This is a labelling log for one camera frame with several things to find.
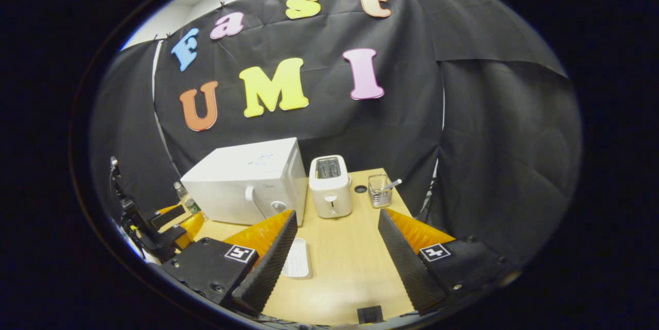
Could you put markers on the white microwave oven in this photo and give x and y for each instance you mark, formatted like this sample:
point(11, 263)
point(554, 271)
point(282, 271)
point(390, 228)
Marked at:
point(242, 170)

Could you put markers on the white toaster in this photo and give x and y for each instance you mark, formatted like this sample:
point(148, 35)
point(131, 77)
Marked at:
point(329, 196)

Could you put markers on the white rectangular tray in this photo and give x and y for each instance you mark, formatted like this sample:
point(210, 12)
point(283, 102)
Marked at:
point(298, 260)

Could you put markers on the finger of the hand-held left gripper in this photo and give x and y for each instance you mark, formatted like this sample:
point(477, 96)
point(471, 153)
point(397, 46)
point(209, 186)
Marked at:
point(167, 216)
point(188, 232)

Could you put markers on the small black round cap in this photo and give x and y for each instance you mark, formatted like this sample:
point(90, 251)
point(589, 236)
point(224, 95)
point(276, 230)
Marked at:
point(361, 189)

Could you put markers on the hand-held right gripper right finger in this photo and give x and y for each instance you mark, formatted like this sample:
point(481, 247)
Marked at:
point(406, 263)

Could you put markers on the metal mesh holder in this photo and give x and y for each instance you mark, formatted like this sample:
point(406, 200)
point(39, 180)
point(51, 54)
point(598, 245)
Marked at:
point(380, 197)

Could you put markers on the small black box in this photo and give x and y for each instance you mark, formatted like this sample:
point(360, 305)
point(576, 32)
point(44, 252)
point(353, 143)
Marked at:
point(370, 314)

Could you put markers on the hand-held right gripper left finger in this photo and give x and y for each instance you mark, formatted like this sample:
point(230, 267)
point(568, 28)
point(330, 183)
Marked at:
point(270, 263)

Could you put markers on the clear plastic water bottle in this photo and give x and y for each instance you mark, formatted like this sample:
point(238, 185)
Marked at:
point(189, 204)

